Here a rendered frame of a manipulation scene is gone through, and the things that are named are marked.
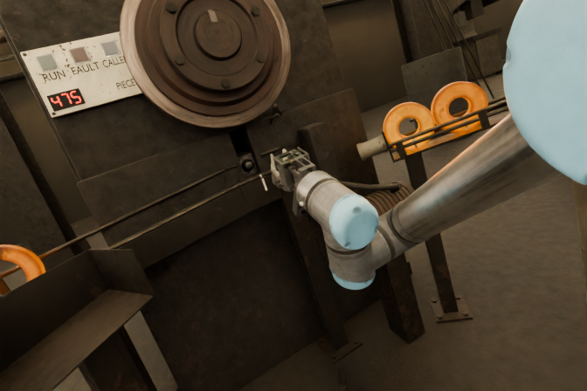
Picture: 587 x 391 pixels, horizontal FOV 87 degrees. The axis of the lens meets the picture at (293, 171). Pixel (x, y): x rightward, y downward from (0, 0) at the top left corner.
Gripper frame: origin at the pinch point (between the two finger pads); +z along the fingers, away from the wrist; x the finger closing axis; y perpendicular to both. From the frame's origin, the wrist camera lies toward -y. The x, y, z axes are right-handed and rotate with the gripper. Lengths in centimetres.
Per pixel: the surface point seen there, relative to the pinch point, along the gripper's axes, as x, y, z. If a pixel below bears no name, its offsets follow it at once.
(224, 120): 6.7, 11.2, 16.7
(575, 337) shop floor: -59, -61, -54
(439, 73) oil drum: -230, -51, 140
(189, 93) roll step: 14.0, 21.3, 16.1
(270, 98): -8.9, 13.1, 17.4
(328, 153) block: -21.9, -8.4, 9.6
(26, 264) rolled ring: 66, -7, 14
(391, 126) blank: -40.5, -2.6, -0.6
